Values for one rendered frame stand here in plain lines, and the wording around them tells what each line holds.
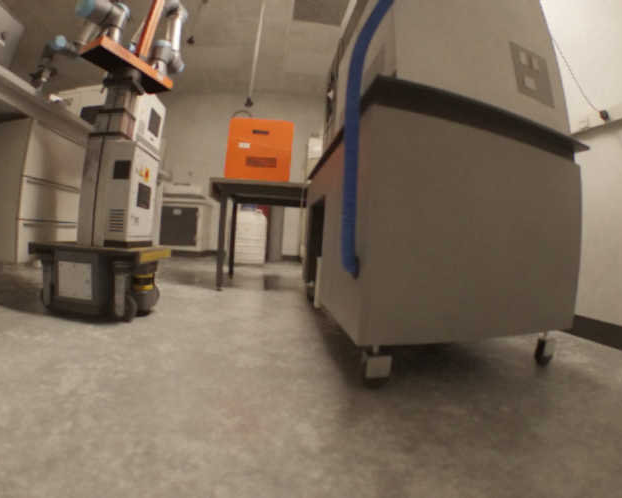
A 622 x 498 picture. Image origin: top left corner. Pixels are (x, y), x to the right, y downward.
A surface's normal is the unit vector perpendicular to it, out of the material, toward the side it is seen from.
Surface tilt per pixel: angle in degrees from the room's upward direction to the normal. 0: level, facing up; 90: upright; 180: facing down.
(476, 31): 90
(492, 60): 90
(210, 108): 90
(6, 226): 90
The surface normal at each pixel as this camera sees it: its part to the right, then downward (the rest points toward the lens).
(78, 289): 0.15, 0.04
